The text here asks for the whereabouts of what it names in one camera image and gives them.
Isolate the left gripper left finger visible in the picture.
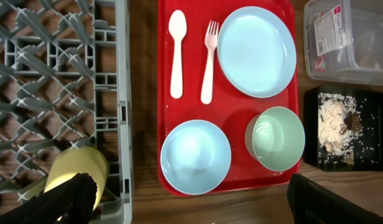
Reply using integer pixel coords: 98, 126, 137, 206
0, 173, 97, 224

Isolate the yellow plastic cup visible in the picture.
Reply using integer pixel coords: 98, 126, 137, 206
44, 146, 109, 210

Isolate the leftover rice food waste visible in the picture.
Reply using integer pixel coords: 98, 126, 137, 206
318, 92, 380, 166

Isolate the clear plastic bin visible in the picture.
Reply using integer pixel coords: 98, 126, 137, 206
303, 0, 383, 85

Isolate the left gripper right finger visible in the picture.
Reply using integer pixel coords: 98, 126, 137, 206
287, 174, 383, 224

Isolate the grey dishwasher rack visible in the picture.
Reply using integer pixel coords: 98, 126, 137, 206
0, 0, 133, 223

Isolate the green bowl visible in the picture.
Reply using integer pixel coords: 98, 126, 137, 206
244, 106, 305, 172

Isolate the black waste tray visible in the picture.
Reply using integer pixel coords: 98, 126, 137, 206
303, 85, 383, 171

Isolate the pink plastic fork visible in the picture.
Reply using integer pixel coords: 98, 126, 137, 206
200, 21, 219, 105

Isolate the small light blue saucer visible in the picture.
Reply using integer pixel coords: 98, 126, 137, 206
159, 119, 232, 195

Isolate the large light blue plate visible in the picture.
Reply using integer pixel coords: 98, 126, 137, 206
217, 6, 297, 98

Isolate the white plastic spoon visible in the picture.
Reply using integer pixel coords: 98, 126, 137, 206
168, 10, 187, 99

